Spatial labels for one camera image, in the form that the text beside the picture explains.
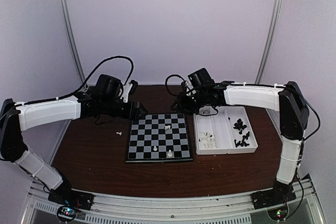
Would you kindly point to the right controller board with LEDs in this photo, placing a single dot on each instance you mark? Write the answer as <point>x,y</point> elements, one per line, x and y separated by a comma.
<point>278,214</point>

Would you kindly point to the white divided plastic tray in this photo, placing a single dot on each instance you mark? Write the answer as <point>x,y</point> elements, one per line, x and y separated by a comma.
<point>218,124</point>

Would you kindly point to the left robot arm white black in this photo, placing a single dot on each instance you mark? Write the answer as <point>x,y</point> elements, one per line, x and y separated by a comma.
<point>17,117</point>

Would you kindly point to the white chess pieces upper pile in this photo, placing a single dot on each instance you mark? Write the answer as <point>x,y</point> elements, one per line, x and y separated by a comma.
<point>205,111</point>

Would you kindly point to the left controller board with LEDs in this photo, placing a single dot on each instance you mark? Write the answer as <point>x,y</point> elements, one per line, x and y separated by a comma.
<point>66,213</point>

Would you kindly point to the left aluminium frame post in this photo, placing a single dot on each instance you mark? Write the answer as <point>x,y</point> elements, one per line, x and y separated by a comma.
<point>71,40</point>

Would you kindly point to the black chess pieces lower pile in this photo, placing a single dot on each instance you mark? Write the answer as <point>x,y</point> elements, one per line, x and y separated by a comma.
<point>243,142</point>

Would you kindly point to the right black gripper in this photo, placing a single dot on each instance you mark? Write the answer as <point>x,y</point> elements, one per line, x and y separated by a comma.
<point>181,106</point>

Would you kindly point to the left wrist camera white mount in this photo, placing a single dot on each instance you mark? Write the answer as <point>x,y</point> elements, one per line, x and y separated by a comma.
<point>128,90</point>

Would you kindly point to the white chess pieces lower pile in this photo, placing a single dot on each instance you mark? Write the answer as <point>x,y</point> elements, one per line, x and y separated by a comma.
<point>207,140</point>

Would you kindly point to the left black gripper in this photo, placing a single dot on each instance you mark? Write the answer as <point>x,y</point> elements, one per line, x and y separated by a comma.
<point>135,111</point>

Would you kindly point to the white king chess piece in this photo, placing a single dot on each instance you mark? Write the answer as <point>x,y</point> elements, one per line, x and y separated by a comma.
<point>169,153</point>

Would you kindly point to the controller board with leds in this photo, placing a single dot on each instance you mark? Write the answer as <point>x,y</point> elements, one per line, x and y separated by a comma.
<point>278,214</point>
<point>66,213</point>

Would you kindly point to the right aluminium frame post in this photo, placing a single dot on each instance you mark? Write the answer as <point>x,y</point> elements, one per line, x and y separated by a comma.
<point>276,10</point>

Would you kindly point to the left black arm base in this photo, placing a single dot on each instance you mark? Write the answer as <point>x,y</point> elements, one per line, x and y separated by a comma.
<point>65,195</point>

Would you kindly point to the aluminium front rail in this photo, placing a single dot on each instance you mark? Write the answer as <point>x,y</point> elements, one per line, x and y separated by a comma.
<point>234,208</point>

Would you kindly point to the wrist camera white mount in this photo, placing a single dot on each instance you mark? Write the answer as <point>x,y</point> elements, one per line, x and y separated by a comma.
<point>187,88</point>
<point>128,90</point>

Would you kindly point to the aluminium frame post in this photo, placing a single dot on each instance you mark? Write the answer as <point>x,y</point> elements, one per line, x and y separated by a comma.
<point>71,40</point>
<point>276,10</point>

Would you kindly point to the white chess pieces pile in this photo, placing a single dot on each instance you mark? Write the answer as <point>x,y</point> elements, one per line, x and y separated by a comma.
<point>205,111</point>
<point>207,140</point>

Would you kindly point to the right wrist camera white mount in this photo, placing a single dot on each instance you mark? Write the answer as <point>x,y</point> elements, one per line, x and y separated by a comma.
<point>187,88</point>

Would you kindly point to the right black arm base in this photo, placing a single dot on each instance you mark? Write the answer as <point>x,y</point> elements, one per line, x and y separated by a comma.
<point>280,193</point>

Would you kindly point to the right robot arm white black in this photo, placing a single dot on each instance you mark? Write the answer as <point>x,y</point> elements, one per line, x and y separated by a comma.
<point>293,112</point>

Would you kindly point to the black grey chess board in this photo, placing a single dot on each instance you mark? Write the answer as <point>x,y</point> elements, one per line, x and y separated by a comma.
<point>149,132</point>

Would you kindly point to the black chess pieces pile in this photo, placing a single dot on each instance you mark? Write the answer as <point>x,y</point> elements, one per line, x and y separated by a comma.
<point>243,142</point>
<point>238,125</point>

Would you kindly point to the black chess pieces upper pile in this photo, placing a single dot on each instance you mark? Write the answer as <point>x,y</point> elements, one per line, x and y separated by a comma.
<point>238,125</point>

